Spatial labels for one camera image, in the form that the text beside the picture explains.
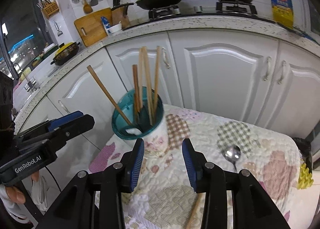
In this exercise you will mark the black gas stove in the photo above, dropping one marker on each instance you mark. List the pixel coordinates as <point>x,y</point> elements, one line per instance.
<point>222,8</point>

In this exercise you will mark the teal rimmed floral utensil holder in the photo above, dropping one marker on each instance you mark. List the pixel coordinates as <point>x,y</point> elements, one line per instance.
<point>155,136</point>

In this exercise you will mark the chrome sink faucet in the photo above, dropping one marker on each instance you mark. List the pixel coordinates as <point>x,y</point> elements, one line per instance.
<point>29,85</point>

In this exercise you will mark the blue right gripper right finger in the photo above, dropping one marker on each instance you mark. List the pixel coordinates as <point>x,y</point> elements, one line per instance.
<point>191,163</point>

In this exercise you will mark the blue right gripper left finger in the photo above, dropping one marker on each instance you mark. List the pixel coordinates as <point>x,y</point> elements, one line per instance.
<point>136,159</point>

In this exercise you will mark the wooden handled fork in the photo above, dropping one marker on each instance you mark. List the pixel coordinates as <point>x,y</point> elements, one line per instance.
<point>136,95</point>

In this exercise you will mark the blue white packet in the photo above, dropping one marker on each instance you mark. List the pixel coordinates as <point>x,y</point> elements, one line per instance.
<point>106,25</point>

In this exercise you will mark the white gloved left hand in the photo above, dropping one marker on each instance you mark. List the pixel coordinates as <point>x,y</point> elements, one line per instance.
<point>12,197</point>

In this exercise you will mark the wooden cutting board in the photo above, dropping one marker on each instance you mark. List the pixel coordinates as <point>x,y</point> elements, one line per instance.
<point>90,27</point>

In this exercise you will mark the hanging wooden spatula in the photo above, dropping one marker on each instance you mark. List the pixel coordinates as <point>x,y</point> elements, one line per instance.
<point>86,7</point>

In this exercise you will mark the white ceramic soup spoon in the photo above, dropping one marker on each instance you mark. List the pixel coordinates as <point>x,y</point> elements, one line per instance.
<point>133,131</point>

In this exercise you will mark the metal spoon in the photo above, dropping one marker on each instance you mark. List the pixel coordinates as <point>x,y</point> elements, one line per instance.
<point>232,155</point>

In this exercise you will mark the patchwork quilted table cloth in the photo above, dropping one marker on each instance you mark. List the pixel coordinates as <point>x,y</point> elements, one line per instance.
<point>259,195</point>

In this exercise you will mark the yellow cooking oil bottle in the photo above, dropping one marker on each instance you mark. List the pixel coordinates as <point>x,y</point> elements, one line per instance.
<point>282,12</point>

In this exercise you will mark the wooden wall chopstick holder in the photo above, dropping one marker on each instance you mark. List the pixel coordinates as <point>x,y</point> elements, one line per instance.
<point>49,8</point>

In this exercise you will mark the yellow lidded black casserole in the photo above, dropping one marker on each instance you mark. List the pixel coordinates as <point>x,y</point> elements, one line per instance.
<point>65,53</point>

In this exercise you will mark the wooden knife block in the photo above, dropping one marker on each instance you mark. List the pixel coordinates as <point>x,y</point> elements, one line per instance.
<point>119,13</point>

